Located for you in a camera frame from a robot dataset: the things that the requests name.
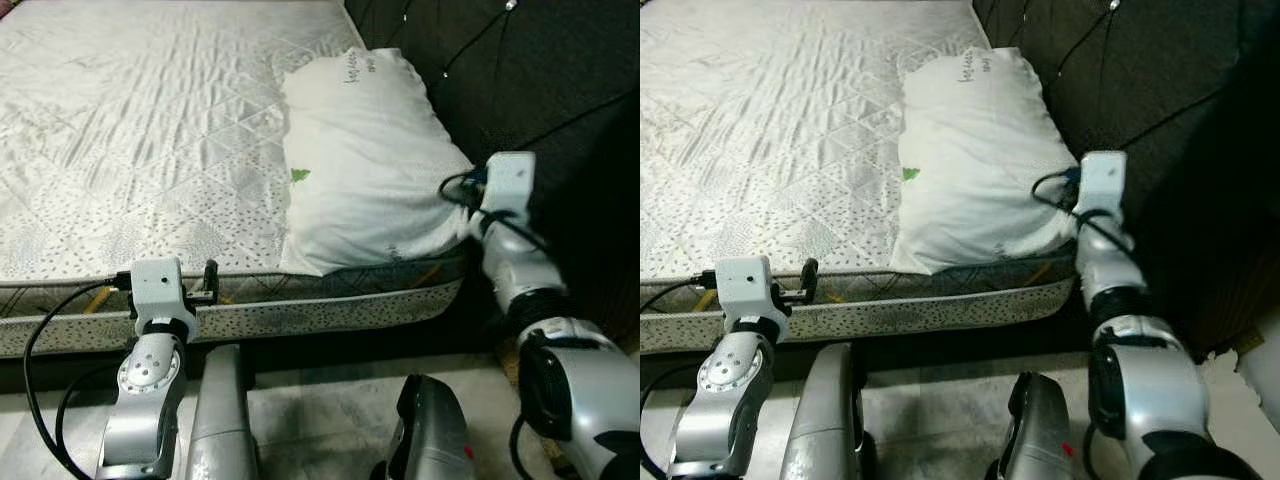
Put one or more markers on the white pillow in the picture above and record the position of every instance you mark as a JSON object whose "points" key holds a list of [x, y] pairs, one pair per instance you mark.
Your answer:
{"points": [[370, 170], [985, 170]]}

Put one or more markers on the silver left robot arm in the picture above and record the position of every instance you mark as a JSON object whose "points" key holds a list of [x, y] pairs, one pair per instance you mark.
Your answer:
{"points": [[145, 400], [725, 400]]}

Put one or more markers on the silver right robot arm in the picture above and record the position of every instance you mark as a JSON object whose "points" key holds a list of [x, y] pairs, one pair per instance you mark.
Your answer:
{"points": [[1150, 390], [570, 370]]}

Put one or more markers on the dark tufted headboard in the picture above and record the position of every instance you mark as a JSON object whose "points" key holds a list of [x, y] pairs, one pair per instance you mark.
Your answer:
{"points": [[1170, 80], [540, 80]]}

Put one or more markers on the grey left robot leg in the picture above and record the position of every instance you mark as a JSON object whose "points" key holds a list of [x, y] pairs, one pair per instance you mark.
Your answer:
{"points": [[222, 420], [822, 420]]}

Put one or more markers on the grey robot leg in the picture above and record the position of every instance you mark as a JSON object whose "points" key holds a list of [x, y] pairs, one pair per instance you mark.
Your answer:
{"points": [[430, 435], [822, 420], [222, 420], [1035, 435]]}

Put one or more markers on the white quilted mattress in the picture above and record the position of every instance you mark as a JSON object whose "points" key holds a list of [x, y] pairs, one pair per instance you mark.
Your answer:
{"points": [[140, 140], [770, 140]]}

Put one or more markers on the grey right robot leg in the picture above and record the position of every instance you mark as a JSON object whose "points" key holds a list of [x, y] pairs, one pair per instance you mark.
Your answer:
{"points": [[1035, 435], [430, 435]]}

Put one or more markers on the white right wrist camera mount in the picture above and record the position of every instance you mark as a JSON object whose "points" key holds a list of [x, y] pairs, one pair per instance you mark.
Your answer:
{"points": [[1103, 183], [508, 185]]}

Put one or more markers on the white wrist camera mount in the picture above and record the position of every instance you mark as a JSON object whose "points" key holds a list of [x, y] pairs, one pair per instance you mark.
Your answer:
{"points": [[157, 288], [508, 185], [745, 286], [1103, 183]]}

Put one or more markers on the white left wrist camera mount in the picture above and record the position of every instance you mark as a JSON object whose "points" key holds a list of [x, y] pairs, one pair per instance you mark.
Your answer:
{"points": [[745, 286], [157, 288]]}

